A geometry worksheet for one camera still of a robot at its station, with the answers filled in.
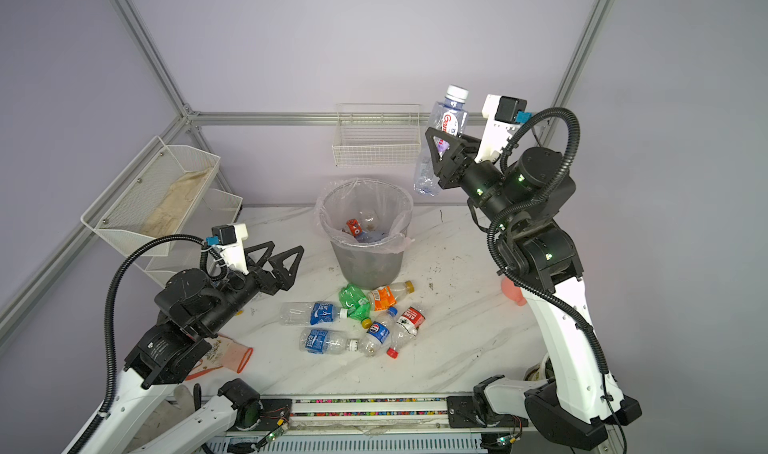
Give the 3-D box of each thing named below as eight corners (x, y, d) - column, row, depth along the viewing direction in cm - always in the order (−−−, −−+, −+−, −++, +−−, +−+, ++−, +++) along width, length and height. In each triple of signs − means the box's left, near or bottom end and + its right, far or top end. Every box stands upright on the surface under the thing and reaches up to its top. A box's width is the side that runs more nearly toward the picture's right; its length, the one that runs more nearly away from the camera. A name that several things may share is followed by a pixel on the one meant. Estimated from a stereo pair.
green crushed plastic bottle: (361, 332, 88) (360, 329, 86) (335, 294, 96) (333, 290, 94) (380, 319, 90) (380, 315, 88) (353, 283, 98) (352, 279, 96)
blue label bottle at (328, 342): (302, 354, 85) (297, 347, 80) (306, 336, 88) (301, 328, 84) (357, 354, 85) (355, 348, 80) (359, 336, 88) (357, 328, 84)
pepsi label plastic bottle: (357, 350, 84) (355, 346, 81) (385, 307, 92) (385, 302, 89) (373, 361, 82) (372, 357, 79) (401, 316, 90) (401, 310, 88)
